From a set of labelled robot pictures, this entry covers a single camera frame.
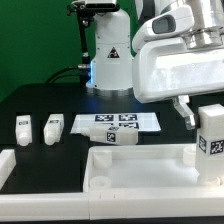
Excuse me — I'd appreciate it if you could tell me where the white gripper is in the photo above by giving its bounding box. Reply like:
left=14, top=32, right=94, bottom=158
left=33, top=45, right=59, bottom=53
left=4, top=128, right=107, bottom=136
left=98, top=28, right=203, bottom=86
left=133, top=37, right=224, bottom=130

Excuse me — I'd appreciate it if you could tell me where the white desk tabletop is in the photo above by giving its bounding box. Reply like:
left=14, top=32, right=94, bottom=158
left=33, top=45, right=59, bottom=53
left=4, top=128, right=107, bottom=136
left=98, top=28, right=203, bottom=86
left=83, top=144, right=224, bottom=192

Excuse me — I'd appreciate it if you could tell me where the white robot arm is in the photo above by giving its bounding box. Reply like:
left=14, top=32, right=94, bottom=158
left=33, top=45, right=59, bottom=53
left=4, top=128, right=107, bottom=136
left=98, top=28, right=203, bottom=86
left=92, top=0, right=224, bottom=129

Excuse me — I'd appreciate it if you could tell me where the white marker base sheet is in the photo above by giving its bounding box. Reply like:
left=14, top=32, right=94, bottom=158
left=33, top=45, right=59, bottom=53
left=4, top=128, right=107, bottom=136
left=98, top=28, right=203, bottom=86
left=71, top=113, right=161, bottom=134

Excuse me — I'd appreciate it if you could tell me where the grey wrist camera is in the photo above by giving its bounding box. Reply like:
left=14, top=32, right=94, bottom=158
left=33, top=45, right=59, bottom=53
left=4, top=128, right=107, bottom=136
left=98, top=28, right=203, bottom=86
left=132, top=5, right=194, bottom=52

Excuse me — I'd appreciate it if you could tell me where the white U-shaped fence frame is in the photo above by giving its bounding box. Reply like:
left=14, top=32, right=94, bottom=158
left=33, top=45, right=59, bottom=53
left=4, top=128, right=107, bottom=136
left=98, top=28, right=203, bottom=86
left=0, top=143, right=224, bottom=222

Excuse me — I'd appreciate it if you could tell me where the black cable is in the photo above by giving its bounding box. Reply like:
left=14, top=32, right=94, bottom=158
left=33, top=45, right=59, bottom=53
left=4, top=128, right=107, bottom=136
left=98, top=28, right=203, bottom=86
left=45, top=66, right=82, bottom=84

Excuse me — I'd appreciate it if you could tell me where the black camera stand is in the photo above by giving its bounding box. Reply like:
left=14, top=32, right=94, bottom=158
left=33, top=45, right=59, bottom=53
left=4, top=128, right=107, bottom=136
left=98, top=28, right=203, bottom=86
left=67, top=0, right=95, bottom=86

